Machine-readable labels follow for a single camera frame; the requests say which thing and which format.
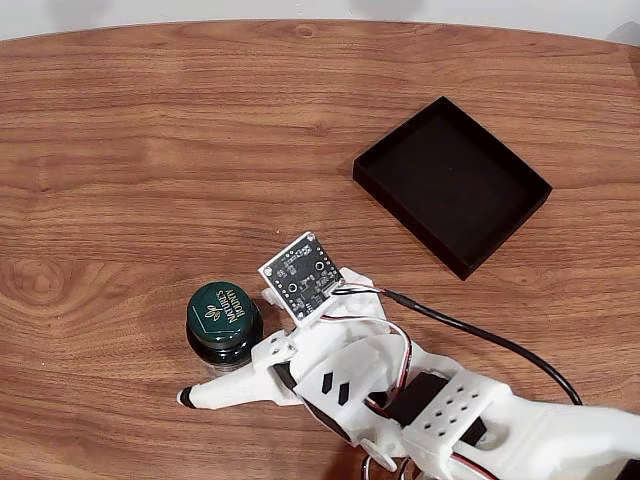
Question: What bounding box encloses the green-capped pill bottle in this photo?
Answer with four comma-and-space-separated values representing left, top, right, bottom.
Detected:
185, 281, 265, 376

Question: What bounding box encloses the shallow black box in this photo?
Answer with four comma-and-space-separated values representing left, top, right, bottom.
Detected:
352, 96, 553, 281

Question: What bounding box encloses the black camera circuit board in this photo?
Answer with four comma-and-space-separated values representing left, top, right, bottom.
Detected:
257, 232, 345, 321

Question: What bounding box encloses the red white black servo wire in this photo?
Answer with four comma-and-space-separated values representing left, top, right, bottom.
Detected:
361, 448, 422, 480
320, 282, 415, 417

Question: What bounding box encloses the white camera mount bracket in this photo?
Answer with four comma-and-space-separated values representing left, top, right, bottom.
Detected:
299, 267, 389, 332

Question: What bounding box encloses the black camera cable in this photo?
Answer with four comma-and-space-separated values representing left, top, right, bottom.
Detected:
383, 288, 584, 407

